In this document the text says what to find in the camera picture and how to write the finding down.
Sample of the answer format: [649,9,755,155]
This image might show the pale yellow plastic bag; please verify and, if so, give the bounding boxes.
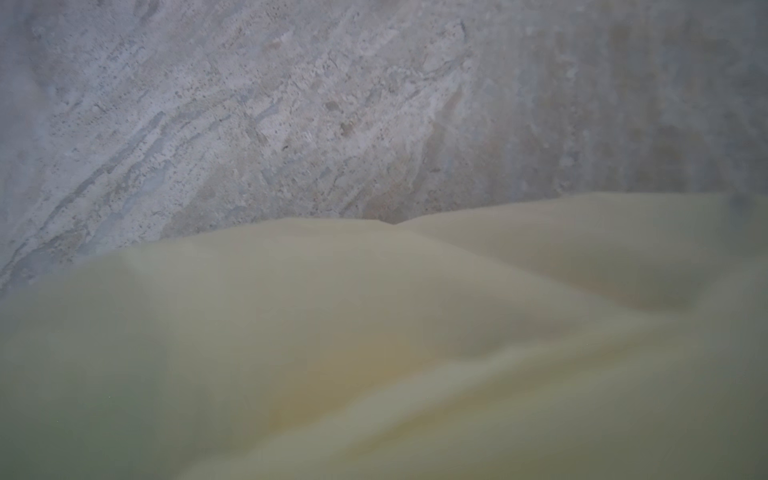
[1,193,767,479]

